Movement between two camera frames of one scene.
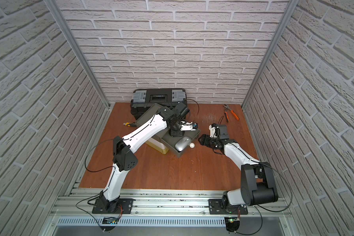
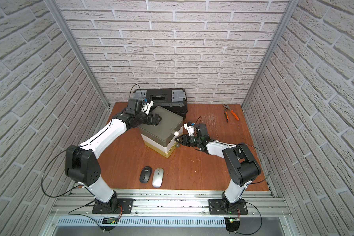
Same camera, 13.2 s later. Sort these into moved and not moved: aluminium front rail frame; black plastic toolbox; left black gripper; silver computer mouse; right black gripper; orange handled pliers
Moved: right black gripper; left black gripper; silver computer mouse
Not moved: aluminium front rail frame; black plastic toolbox; orange handled pliers
